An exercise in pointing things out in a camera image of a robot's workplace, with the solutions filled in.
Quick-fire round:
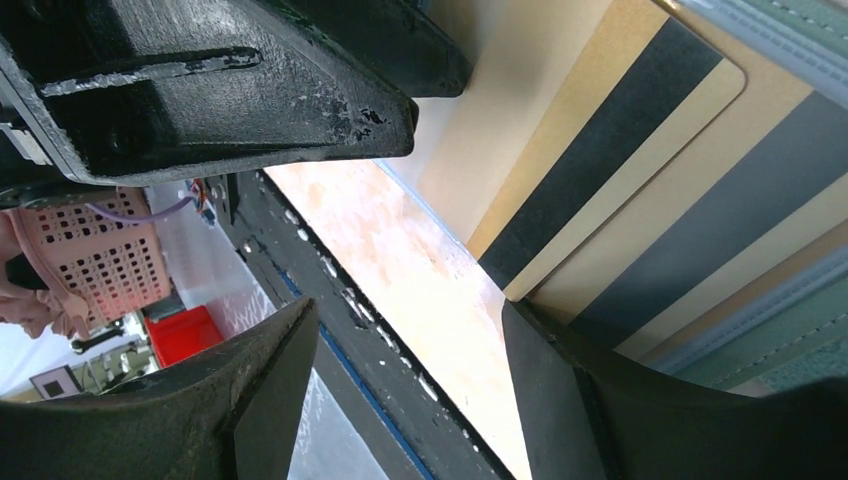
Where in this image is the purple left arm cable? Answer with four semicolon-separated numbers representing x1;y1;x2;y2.
84;195;200;225

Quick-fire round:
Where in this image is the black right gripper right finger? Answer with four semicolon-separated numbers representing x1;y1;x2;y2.
501;302;847;479

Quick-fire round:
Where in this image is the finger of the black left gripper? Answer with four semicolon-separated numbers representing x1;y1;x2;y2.
283;0;472;98

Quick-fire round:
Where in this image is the red box in background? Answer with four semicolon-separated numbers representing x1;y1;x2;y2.
145;306;223;368

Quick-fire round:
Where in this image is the pink perforated basket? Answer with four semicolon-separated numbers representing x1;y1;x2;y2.
1;204;171;339

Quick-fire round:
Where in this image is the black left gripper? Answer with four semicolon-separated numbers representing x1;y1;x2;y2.
1;1;418;210

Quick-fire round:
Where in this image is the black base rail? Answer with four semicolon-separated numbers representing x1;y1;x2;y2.
204;171;512;479

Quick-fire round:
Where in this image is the gold card in holder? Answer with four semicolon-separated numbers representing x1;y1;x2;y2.
532;12;847;361

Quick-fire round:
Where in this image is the mint green card holder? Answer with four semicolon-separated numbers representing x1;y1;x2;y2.
635;0;848;399

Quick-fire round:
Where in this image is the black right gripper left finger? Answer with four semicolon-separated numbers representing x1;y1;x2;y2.
1;297;319;479

